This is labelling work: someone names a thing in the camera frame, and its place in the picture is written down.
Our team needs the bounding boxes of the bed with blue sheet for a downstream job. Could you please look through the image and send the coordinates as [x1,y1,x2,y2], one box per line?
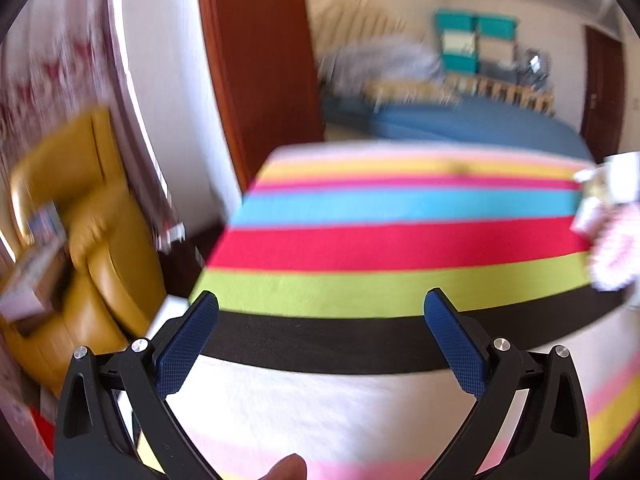
[320,95,596,161]

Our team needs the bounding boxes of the beige storage box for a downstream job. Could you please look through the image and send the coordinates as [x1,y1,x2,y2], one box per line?
[477,39,516,63]

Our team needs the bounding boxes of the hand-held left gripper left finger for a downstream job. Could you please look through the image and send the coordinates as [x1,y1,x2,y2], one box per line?
[52,290,221,480]

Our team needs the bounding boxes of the white storage box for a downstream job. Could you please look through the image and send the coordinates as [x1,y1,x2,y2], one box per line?
[440,30,476,53]

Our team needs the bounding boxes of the pink lace curtain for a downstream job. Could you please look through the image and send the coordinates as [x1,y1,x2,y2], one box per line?
[0,0,131,241]

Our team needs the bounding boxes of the yellow armchair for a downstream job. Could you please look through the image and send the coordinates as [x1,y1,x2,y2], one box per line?
[0,107,168,396]

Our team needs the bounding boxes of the beige tufted headboard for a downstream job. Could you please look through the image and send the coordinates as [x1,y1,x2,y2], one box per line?
[320,0,406,51]

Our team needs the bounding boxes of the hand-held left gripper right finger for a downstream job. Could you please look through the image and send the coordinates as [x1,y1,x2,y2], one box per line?
[422,287,593,480]

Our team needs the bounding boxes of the grey-blue patterned pillow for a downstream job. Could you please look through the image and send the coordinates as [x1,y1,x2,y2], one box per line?
[320,42,443,96]

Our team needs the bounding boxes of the red-brown wooden panel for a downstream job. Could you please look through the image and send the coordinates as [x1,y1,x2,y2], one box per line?
[197,0,326,191]

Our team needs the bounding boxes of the teal storage box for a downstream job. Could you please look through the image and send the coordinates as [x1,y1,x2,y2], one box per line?
[442,52,478,73]
[434,9,476,31]
[475,15,518,41]

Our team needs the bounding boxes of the wooden crib rail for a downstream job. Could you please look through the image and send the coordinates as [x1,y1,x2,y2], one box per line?
[445,72,556,116]

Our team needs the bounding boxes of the colourful striped tablecloth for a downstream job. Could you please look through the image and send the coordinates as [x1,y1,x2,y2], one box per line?
[137,142,640,480]

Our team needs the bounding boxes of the books on armchair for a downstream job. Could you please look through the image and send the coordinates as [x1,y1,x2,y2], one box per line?
[0,202,71,321]

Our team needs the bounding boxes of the person's left hand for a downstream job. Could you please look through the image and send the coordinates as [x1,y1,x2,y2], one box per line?
[263,453,308,480]

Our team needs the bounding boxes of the dark brown door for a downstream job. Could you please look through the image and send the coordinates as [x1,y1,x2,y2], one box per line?
[580,25,626,156]

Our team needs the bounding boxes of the black white checked bag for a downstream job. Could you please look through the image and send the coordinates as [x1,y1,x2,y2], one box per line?
[515,45,548,86]

